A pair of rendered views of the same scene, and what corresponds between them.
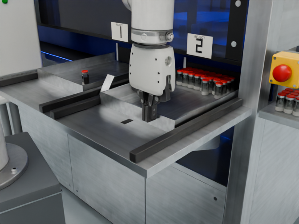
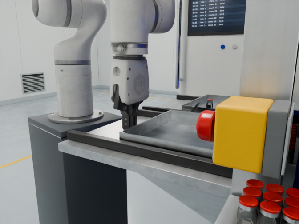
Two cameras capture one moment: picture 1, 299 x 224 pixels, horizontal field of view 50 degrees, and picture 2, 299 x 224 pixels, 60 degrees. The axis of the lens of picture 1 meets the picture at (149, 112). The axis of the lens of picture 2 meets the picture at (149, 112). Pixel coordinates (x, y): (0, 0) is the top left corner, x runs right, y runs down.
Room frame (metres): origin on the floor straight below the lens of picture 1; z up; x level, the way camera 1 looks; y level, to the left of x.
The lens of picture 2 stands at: (0.57, -0.60, 1.09)
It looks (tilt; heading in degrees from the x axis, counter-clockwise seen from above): 13 degrees down; 77
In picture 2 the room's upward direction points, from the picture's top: straight up
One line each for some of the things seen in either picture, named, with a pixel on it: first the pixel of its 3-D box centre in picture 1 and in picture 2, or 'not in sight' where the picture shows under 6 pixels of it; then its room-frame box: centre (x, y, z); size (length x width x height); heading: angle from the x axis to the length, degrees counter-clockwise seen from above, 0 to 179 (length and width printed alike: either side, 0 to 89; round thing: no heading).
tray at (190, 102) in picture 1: (177, 94); (212, 135); (0.84, -0.08, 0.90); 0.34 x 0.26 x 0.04; 136
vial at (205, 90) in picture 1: (205, 86); not in sight; (0.88, -0.16, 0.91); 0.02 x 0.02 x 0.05
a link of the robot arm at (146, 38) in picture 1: (152, 35); (128, 49); (0.66, -0.01, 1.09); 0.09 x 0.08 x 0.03; 46
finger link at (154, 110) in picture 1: (155, 108); (125, 118); (0.64, -0.01, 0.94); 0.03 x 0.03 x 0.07; 46
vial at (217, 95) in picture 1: (218, 90); not in sight; (0.85, -0.20, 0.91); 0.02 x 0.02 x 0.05
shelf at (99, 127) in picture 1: (119, 95); (206, 125); (0.90, 0.09, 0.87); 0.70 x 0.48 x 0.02; 46
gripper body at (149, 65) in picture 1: (151, 65); (129, 77); (0.66, 0.00, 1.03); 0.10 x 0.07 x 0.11; 46
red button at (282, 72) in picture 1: (282, 73); (212, 126); (0.72, -0.31, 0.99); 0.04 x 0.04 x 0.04; 46
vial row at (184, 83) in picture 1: (200, 82); not in sight; (0.92, -0.15, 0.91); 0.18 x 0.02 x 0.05; 46
